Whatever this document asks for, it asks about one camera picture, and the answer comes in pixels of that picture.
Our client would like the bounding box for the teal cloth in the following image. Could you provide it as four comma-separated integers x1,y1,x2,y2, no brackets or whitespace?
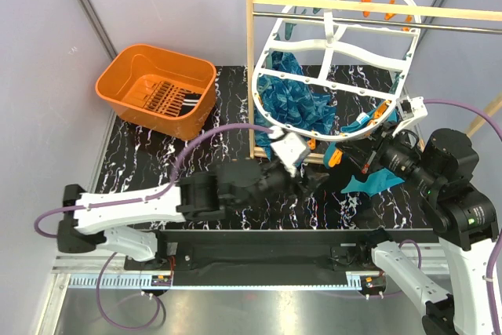
323,100,403,197

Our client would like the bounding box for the white round clip hanger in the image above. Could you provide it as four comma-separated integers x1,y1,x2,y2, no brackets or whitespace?
250,0,423,143

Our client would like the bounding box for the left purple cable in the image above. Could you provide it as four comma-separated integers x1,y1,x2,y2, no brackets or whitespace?
34,122,283,330

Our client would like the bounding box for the wooden clothes rack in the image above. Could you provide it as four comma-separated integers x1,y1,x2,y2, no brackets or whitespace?
246,0,501,143

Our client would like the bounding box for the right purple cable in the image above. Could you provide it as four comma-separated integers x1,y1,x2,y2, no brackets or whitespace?
398,98,502,293

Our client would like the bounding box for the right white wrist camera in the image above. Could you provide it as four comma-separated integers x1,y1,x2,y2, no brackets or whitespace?
392,96,428,137

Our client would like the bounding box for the blue patterned cloth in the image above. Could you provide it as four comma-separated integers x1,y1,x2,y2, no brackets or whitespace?
255,51,336,159

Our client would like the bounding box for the orange clothespin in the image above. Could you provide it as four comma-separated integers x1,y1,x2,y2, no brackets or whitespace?
328,148,343,168
307,138,317,151

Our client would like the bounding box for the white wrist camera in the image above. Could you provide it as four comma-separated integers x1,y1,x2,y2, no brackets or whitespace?
268,126,311,178
392,96,428,137

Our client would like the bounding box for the orange plastic basket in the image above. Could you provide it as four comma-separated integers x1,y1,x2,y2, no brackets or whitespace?
95,44,216,140

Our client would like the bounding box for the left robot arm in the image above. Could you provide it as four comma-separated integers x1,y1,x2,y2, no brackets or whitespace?
56,159,329,269

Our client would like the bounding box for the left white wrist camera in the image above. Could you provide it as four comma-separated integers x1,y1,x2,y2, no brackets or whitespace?
268,126,311,178

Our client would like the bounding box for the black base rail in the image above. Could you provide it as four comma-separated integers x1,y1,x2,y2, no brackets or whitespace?
76,228,436,287

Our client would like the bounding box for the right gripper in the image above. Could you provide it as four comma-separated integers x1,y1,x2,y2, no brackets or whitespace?
336,118,440,192

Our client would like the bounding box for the purple cable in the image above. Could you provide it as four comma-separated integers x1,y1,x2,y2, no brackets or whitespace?
34,122,283,330
398,98,502,293

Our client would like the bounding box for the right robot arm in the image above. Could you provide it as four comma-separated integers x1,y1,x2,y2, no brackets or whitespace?
337,122,501,334

